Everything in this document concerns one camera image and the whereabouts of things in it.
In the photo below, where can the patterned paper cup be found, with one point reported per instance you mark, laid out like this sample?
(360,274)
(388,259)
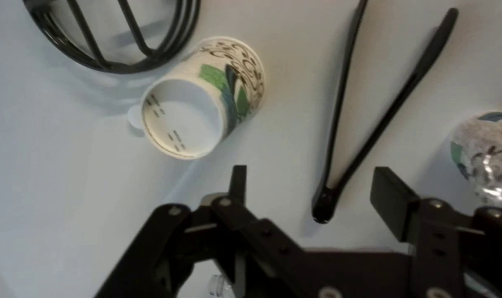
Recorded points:
(234,72)

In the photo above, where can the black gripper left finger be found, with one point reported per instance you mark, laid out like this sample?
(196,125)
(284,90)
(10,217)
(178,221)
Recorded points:
(178,254)

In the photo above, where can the black plastic tweezers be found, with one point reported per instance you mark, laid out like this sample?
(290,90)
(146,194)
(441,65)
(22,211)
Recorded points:
(323,208)

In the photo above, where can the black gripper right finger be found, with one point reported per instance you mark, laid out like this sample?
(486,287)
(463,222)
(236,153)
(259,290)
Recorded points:
(454,254)

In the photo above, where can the patterned cup with clear plastic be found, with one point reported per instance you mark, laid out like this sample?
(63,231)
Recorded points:
(483,155)

